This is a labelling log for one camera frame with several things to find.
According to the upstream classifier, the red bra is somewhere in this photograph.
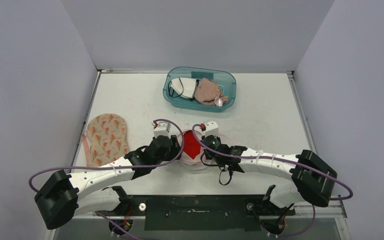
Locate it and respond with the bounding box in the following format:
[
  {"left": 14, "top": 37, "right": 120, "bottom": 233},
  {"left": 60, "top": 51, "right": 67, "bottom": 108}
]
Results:
[{"left": 183, "top": 130, "right": 201, "bottom": 159}]

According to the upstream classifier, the white mesh laundry bag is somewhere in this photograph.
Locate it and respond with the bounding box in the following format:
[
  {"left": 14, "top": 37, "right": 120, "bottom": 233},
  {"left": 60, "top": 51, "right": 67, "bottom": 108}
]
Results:
[{"left": 180, "top": 129, "right": 216, "bottom": 171}]

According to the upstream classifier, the beige bra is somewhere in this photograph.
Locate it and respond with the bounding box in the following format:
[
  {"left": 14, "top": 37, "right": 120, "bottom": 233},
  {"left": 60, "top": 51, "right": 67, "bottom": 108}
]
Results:
[{"left": 194, "top": 78, "right": 229, "bottom": 107}]

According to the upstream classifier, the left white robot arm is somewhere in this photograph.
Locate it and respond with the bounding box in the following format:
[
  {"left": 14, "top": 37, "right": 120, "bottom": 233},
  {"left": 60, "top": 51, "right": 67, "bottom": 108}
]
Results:
[{"left": 34, "top": 135, "right": 183, "bottom": 230}]

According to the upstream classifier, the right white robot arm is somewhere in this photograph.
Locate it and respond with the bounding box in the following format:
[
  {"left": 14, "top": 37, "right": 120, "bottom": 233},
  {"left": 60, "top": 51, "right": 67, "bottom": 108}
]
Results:
[{"left": 201, "top": 135, "right": 338, "bottom": 215}]

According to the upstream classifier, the white bra with black trim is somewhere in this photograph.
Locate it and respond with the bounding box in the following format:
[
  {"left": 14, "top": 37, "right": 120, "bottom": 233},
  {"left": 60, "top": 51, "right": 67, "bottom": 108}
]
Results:
[{"left": 168, "top": 77, "right": 199, "bottom": 100}]

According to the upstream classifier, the floral beige laundry bag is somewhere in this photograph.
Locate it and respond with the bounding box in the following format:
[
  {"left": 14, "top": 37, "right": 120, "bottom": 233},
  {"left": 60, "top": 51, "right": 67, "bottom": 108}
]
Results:
[{"left": 81, "top": 113, "right": 129, "bottom": 167}]

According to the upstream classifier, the teal plastic bin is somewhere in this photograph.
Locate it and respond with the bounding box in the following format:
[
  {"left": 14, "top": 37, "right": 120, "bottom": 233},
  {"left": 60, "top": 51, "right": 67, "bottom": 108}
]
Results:
[{"left": 162, "top": 66, "right": 237, "bottom": 113}]

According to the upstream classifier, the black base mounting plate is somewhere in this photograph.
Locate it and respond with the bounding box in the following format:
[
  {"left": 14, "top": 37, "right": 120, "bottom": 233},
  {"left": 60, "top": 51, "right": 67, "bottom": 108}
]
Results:
[{"left": 105, "top": 194, "right": 296, "bottom": 232}]

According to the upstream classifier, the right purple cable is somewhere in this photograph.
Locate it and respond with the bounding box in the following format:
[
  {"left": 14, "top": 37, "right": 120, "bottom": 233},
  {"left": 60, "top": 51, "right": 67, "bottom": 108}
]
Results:
[{"left": 191, "top": 124, "right": 354, "bottom": 202}]

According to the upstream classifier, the purple cable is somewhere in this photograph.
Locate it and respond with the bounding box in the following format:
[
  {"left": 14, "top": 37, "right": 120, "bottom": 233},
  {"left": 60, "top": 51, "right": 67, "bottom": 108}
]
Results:
[
  {"left": 191, "top": 124, "right": 354, "bottom": 202},
  {"left": 28, "top": 118, "right": 186, "bottom": 240}
]

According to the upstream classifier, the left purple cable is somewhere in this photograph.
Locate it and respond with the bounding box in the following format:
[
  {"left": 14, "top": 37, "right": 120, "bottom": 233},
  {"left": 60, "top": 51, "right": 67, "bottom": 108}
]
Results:
[{"left": 28, "top": 118, "right": 186, "bottom": 240}]

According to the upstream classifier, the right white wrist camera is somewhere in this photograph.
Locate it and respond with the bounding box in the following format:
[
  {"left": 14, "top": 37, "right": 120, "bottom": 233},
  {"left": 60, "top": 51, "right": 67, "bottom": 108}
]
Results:
[{"left": 200, "top": 120, "right": 220, "bottom": 137}]

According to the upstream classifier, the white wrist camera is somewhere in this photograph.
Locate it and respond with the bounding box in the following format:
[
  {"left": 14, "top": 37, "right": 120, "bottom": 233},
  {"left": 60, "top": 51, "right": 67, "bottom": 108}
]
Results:
[
  {"left": 200, "top": 120, "right": 220, "bottom": 137},
  {"left": 153, "top": 121, "right": 171, "bottom": 138}
]

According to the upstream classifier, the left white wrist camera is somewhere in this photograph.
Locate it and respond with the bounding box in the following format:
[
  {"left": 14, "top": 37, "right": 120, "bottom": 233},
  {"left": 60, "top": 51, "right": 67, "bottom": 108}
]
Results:
[{"left": 153, "top": 121, "right": 171, "bottom": 138}]

